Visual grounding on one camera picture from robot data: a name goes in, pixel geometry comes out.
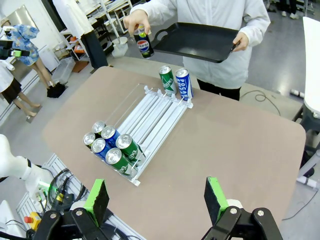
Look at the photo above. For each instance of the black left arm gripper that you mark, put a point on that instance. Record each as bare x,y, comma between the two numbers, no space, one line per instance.
5,50

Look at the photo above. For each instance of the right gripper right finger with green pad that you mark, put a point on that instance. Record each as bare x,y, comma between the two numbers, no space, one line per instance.
215,197

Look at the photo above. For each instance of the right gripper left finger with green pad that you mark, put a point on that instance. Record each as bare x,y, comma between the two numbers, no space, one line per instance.
96,200

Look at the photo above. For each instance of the green soda can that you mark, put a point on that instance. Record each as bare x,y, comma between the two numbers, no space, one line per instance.
124,141
113,155
168,81

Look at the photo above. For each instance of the black plastic serving tray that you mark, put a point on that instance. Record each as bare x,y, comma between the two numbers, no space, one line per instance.
195,42

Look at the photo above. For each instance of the person's right forearm white sleeve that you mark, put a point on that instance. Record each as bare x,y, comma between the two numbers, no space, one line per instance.
160,8

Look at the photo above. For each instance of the person's left forearm white sleeve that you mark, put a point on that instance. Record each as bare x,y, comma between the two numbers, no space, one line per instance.
257,27

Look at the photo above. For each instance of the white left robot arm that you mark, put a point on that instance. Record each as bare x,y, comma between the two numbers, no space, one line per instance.
20,167

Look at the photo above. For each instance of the person in white lab coat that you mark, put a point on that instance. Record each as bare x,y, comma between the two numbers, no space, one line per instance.
215,72

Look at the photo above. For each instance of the person's right hand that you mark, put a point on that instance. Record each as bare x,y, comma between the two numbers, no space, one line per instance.
137,17

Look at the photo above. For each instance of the person's left hand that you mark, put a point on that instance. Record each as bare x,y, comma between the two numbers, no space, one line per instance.
241,41

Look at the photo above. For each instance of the mannequin in blue floral shirt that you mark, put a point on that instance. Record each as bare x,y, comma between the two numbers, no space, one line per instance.
25,42

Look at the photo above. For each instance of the mannequin in black skirt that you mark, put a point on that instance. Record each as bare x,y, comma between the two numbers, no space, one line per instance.
10,90

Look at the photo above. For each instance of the clear plastic storage bin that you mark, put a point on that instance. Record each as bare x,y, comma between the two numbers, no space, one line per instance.
63,70

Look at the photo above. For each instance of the blue Pocari Sweat can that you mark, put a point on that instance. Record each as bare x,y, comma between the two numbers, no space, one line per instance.
108,132
98,145
183,85

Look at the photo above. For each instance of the orange box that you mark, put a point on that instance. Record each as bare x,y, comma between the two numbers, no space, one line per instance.
78,47

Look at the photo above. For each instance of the brown cardboard sheet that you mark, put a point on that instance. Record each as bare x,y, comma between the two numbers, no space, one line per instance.
80,66

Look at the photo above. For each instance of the bystander in white coat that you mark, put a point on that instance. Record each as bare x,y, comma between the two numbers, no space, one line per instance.
75,17

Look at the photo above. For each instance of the yellow emergency stop button box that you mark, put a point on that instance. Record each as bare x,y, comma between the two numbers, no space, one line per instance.
33,221

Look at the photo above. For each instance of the white pipe foot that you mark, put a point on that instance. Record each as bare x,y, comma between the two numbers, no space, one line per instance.
307,182

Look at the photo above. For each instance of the clear acrylic can dispenser rack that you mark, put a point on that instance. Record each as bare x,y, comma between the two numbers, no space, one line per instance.
155,117

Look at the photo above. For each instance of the white metal shelf rack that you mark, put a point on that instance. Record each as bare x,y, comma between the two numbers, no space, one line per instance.
112,10

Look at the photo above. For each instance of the black table base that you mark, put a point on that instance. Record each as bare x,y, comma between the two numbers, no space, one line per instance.
311,125

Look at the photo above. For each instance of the white tube on floor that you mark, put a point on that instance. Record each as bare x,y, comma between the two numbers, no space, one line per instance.
297,93

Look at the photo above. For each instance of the white side table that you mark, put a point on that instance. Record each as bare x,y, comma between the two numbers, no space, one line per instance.
312,62

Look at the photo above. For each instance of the white sneaker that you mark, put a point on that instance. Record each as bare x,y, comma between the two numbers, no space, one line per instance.
284,13
294,16

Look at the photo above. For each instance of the aluminium rail base frame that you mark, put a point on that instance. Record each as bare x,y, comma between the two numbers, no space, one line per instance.
53,162

